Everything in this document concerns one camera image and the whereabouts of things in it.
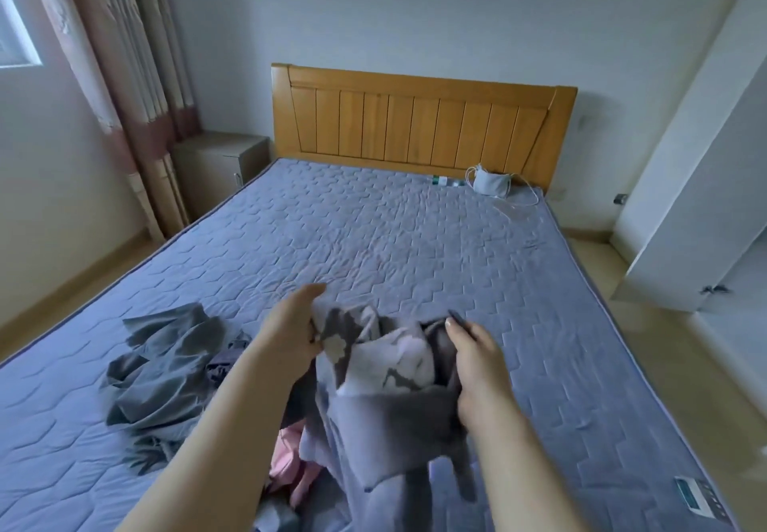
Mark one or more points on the grey printed t-shirt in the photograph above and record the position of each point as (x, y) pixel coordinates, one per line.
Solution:
(384, 418)

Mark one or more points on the person's left hand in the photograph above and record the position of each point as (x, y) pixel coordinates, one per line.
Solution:
(294, 334)

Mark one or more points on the pink pajama shirt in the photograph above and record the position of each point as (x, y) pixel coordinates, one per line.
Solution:
(290, 466)

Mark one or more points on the white wardrobe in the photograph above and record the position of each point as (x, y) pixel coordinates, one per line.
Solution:
(707, 166)

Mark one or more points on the person's left forearm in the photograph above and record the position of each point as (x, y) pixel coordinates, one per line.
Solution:
(216, 466)

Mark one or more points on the metal door hinge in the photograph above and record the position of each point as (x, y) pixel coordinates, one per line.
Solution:
(716, 290)

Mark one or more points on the person's right forearm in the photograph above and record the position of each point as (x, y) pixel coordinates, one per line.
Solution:
(515, 478)

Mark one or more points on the patterned curtain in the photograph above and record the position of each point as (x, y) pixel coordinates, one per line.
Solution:
(132, 82)

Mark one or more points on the wooden bedside table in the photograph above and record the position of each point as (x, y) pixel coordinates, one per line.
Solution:
(216, 166)

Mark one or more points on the grey framed window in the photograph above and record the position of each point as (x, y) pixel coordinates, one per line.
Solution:
(14, 28)

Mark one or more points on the dark purple garment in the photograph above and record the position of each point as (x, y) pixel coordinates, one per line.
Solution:
(228, 370)

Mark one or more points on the orange wooden board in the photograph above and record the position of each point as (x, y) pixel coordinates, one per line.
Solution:
(420, 124)

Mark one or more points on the white face mask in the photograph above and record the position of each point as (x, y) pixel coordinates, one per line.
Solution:
(531, 196)

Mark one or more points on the person's right hand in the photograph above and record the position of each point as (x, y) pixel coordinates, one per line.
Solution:
(479, 370)

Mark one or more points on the grey button-up shirt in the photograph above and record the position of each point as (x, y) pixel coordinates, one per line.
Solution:
(162, 376)

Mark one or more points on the blue quilted mattress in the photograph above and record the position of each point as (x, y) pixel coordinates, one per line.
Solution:
(420, 238)

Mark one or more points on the small green bottle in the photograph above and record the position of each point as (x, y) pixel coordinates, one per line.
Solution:
(445, 179)

